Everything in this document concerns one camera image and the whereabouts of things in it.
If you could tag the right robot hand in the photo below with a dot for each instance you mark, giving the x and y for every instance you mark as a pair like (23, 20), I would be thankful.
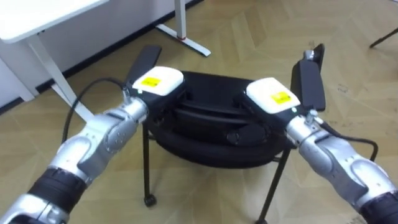
(272, 98)

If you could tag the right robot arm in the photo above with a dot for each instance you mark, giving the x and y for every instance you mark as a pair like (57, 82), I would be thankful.
(342, 165)

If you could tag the black chair leg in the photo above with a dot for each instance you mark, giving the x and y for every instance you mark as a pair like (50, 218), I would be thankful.
(384, 38)

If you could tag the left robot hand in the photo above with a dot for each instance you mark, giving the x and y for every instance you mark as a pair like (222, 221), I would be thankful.
(157, 82)

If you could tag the white desk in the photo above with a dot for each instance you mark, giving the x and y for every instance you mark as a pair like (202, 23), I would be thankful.
(37, 31)

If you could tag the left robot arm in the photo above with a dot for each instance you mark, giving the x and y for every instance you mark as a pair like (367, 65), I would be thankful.
(90, 149)

